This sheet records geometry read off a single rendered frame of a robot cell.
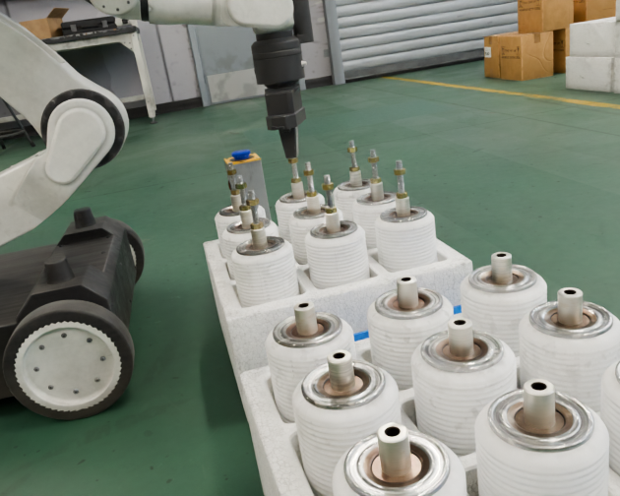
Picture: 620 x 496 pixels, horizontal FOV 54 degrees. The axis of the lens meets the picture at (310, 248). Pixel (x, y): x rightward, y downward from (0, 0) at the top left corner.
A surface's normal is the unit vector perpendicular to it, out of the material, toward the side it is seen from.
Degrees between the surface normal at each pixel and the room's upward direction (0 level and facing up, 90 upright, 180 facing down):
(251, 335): 90
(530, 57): 90
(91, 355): 90
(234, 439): 0
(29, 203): 108
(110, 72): 90
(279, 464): 0
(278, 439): 0
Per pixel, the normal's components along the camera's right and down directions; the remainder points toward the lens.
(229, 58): 0.22, 0.30
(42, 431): -0.15, -0.93
